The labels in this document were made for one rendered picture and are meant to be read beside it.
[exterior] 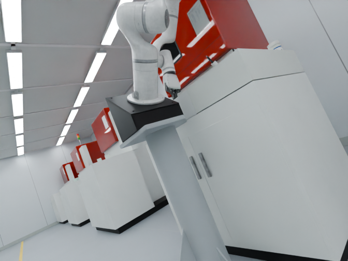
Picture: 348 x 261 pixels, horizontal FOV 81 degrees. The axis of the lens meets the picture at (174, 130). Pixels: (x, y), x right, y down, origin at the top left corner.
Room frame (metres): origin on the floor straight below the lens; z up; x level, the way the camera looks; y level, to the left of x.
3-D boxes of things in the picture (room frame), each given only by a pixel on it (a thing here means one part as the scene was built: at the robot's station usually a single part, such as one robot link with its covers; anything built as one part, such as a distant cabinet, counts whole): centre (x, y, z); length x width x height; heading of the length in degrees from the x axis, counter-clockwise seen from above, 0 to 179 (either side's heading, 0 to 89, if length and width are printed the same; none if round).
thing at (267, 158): (1.37, -0.30, 0.41); 0.96 x 0.64 x 0.82; 40
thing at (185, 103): (1.32, -0.01, 0.89); 0.55 x 0.09 x 0.14; 40
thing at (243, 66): (1.14, -0.50, 0.89); 0.62 x 0.35 x 0.14; 130
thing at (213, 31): (1.99, -0.62, 1.52); 0.81 x 0.75 x 0.60; 40
